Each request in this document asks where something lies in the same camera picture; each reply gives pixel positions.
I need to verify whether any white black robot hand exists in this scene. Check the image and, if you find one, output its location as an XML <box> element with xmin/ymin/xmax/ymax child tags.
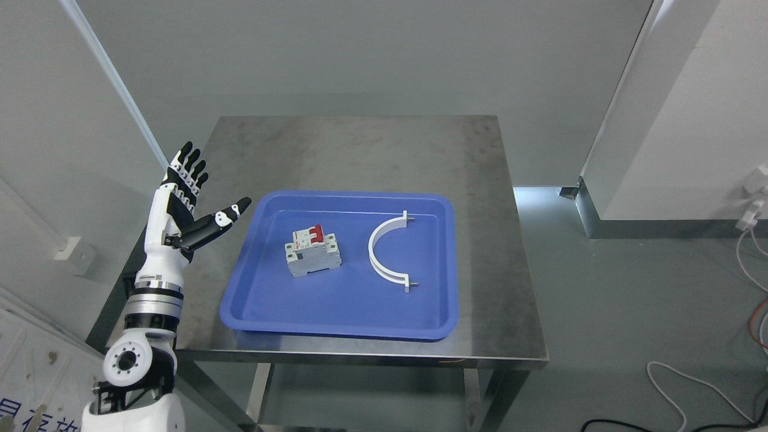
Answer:
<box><xmin>136</xmin><ymin>142</ymin><xmax>252</xmax><ymax>292</ymax></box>

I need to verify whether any white red circuit breaker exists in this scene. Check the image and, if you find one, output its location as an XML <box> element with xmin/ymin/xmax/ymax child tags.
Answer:
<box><xmin>284</xmin><ymin>224</ymin><xmax>342</xmax><ymax>277</ymax></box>

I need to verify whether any blue plastic tray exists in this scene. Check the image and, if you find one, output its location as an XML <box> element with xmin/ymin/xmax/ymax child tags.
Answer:
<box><xmin>219</xmin><ymin>190</ymin><xmax>459</xmax><ymax>341</ymax></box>

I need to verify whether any stainless steel table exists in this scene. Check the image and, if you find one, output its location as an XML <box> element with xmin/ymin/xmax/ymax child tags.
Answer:
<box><xmin>86</xmin><ymin>115</ymin><xmax>550</xmax><ymax>432</ymax></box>

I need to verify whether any white partition panel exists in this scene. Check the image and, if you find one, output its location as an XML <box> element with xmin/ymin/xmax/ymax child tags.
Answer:
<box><xmin>576</xmin><ymin>1</ymin><xmax>767</xmax><ymax>239</ymax></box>

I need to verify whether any white power adapter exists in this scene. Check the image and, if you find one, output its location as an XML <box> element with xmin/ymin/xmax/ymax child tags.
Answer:
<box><xmin>735</xmin><ymin>163</ymin><xmax>767</xmax><ymax>232</ymax></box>

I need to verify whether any white curved bracket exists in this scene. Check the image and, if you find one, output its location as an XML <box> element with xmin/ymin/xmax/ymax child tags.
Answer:
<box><xmin>367</xmin><ymin>210</ymin><xmax>418</xmax><ymax>295</ymax></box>

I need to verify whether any black cable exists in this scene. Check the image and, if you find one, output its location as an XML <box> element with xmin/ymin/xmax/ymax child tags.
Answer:
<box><xmin>580</xmin><ymin>384</ymin><xmax>768</xmax><ymax>432</ymax></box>

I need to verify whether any white cable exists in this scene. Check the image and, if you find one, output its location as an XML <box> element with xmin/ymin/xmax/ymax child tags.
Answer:
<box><xmin>646</xmin><ymin>228</ymin><xmax>768</xmax><ymax>432</ymax></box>

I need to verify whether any orange cable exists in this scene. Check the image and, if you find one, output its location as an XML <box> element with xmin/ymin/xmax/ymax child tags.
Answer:
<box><xmin>748</xmin><ymin>299</ymin><xmax>768</xmax><ymax>350</ymax></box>

